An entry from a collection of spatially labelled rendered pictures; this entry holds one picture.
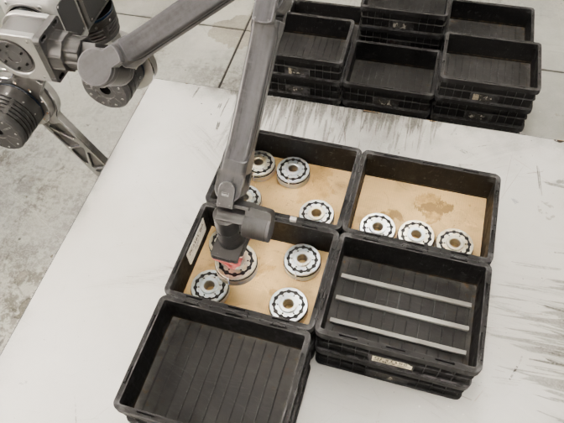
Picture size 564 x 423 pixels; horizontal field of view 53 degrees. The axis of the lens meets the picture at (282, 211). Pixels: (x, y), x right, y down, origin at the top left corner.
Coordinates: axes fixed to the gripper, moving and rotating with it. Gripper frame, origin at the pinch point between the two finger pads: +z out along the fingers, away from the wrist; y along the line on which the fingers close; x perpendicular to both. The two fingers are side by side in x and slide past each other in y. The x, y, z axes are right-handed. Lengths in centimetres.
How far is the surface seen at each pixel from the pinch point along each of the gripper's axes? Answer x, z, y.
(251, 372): -8.9, 22.4, -18.7
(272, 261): -4.1, 22.8, 13.1
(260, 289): -3.7, 22.7, 3.9
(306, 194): -6.8, 23.1, 38.3
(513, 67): -68, 57, 152
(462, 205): -52, 22, 47
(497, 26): -60, 69, 194
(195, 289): 12.6, 20.1, -2.3
